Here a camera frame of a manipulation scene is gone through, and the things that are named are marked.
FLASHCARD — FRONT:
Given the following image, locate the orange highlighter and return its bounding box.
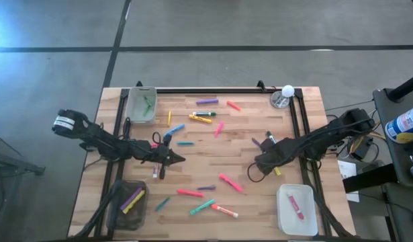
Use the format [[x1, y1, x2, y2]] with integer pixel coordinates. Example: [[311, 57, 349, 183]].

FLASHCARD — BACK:
[[226, 99, 242, 112]]

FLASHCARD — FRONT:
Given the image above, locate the dark metal stand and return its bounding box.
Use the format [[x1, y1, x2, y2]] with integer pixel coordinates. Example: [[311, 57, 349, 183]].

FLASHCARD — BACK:
[[0, 133, 46, 242]]

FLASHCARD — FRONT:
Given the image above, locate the blue white spray can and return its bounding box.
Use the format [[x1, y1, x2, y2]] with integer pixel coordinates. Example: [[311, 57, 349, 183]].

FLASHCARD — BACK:
[[384, 103, 413, 145]]

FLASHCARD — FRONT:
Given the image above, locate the pink Expo marker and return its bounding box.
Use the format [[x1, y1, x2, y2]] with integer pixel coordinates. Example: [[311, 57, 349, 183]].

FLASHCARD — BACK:
[[286, 193, 306, 221]]

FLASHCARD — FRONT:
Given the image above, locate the golden yellow marker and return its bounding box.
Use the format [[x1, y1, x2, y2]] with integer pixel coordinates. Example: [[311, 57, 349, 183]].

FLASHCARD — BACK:
[[188, 114, 214, 124]]

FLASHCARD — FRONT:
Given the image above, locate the white light bulb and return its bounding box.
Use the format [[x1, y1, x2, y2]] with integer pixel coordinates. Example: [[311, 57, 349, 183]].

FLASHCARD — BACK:
[[281, 84, 296, 99]]

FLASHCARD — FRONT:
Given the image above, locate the light grey plastic bin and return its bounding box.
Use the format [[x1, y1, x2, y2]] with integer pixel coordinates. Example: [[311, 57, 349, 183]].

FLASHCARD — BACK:
[[125, 86, 158, 126]]

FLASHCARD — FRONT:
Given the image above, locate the black frame strut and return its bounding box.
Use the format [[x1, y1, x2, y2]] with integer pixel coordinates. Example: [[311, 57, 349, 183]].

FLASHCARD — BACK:
[[71, 179, 124, 240], [308, 188, 357, 240]]

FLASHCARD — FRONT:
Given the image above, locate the black power box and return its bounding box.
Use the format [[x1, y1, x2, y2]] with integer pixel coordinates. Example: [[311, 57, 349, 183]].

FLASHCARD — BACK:
[[348, 135, 374, 161]]

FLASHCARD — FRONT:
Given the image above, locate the black table frame rail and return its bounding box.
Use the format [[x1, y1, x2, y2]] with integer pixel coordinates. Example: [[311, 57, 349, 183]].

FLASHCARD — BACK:
[[103, 86, 331, 240]]

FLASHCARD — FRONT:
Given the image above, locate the black pole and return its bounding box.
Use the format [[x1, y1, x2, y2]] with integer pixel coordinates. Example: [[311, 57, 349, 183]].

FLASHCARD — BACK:
[[387, 72, 413, 104]]

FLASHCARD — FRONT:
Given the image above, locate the purple Sharpie highlighter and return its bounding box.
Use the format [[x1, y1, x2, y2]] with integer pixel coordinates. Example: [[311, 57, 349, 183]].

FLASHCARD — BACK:
[[120, 186, 144, 212]]

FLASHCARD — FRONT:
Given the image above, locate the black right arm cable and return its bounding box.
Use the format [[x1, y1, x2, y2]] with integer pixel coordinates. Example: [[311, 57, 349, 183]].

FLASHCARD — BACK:
[[246, 163, 273, 184]]

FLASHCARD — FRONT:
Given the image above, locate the orange Expo marker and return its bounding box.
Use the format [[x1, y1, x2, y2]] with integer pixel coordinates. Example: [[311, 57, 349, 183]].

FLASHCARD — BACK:
[[210, 203, 240, 219]]

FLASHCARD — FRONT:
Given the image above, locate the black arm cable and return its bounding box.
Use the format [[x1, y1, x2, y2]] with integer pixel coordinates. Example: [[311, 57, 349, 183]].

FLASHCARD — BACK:
[[151, 130, 163, 147], [246, 163, 273, 184]]

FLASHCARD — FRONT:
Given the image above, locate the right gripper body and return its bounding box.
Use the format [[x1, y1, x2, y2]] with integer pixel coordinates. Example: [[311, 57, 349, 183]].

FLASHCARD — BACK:
[[261, 137, 297, 169]]

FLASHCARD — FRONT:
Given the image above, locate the blue highlighter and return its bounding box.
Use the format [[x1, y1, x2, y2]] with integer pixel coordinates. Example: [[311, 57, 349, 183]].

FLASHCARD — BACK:
[[163, 123, 186, 138]]

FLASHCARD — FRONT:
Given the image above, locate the black bar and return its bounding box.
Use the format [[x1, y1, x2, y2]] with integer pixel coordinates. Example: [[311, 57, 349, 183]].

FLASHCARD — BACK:
[[342, 163, 398, 194]]

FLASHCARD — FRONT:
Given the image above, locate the coral red Sharpie highlighter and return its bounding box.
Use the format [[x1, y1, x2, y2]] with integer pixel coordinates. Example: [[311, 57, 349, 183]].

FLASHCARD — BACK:
[[176, 188, 205, 198]]

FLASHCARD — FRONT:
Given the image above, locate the white plastic bin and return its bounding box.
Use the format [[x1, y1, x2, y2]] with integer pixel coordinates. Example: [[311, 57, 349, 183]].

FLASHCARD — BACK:
[[275, 183, 319, 237]]

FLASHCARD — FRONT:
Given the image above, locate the teal wide Sharpie highlighter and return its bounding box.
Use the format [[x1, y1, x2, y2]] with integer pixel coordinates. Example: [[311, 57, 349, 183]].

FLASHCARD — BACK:
[[189, 198, 216, 216]]

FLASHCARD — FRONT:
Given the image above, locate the dark translucent plastic bin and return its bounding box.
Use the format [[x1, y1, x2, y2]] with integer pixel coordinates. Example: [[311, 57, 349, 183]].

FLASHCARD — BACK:
[[106, 179, 150, 232]]

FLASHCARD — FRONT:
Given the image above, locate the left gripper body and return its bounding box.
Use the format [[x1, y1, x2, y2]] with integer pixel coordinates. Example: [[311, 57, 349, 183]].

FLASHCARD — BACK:
[[138, 134, 173, 180]]

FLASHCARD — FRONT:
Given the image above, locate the dark grey side cart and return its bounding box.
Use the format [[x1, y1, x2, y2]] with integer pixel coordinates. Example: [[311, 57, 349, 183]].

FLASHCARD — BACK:
[[372, 87, 413, 242]]

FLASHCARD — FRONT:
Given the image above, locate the white paper sheet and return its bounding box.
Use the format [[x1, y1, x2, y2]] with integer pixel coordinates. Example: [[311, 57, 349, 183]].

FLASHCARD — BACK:
[[336, 159, 361, 204]]

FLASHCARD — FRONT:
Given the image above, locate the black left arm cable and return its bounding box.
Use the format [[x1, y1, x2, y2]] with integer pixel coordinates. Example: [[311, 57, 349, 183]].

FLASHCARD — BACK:
[[151, 130, 163, 147]]

